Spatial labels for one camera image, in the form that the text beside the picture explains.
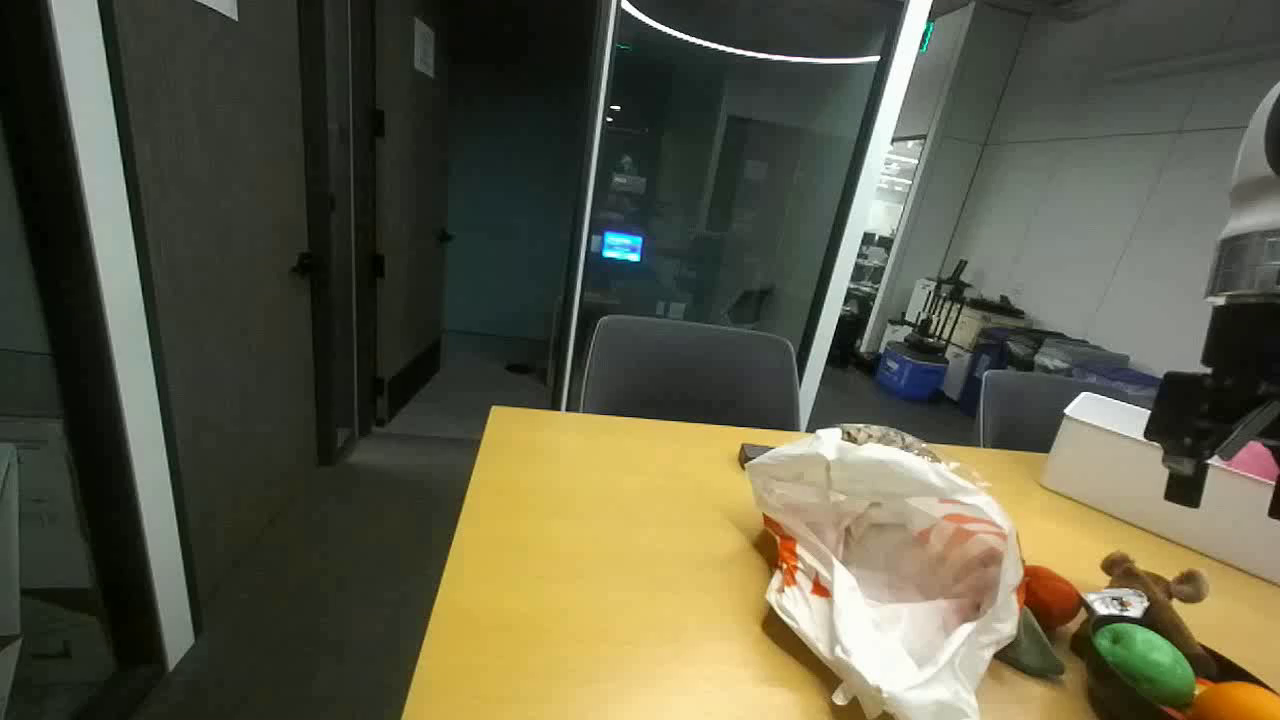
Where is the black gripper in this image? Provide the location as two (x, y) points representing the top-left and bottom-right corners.
(1145, 296), (1280, 522)

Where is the green toy apple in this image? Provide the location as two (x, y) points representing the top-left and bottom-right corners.
(1086, 620), (1199, 713)

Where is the toy orange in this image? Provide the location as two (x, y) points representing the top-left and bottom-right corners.
(1185, 677), (1280, 720)

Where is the pink item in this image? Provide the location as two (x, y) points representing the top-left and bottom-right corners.
(1224, 434), (1280, 483)

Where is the white storage box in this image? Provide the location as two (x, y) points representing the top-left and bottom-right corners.
(1039, 389), (1280, 587)

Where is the brown plush toy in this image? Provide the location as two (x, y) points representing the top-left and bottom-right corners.
(1096, 549), (1215, 673)

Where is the red toy fruit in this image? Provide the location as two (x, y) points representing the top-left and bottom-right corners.
(1018, 561), (1086, 631)

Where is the black bowl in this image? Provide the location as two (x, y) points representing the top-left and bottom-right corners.
(1064, 613), (1280, 720)

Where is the blue bin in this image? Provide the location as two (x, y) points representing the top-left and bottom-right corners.
(872, 338), (953, 402)

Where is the white orange striped cloth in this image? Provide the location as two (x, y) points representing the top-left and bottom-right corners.
(741, 425), (1027, 720)

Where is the clear bag of wooden pieces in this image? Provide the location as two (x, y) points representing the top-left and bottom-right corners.
(824, 418), (938, 460)

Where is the blue lit monitor screen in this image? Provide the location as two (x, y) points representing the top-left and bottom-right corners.
(597, 226), (649, 263)

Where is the grey door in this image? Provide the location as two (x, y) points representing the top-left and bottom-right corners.
(356, 0), (452, 410)

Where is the ring ceiling light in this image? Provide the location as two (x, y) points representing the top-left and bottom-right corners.
(614, 0), (889, 71)

